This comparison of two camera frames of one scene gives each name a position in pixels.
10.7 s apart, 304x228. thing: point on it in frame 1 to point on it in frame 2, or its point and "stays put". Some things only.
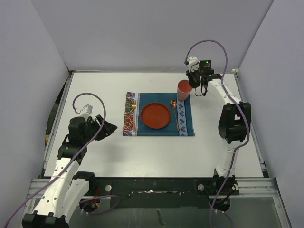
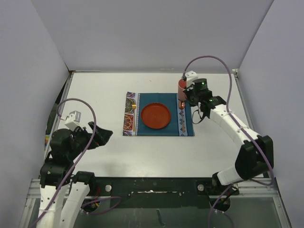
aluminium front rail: (247, 188) stays put
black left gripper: (107, 128) to (102, 135)
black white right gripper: (189, 73) to (188, 90)
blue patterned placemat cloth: (181, 123) stays put
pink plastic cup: (184, 89) stays put
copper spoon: (174, 104) to (181, 105)
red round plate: (156, 115) stays put
